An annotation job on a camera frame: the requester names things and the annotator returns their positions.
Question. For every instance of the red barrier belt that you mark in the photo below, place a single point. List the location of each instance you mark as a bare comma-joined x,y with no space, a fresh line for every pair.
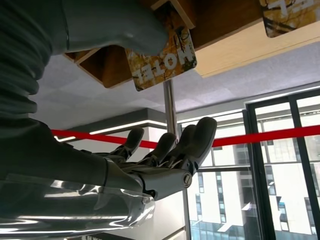
100,137
263,136

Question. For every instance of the black window frame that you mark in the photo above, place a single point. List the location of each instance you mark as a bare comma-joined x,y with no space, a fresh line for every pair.
257,172

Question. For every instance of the clear plastic wrist cover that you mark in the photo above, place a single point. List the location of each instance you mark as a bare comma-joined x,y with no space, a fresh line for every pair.
75,212

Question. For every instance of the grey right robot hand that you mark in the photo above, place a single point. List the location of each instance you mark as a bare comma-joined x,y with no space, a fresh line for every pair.
62,159

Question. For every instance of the brown wooden card rack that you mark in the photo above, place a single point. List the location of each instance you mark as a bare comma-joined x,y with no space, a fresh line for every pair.
109,66

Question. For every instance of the grey plinth with light strip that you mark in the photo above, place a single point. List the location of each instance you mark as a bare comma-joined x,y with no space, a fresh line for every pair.
120,122

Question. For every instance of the chrome stanchion post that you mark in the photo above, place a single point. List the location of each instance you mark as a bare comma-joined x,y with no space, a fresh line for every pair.
170,106

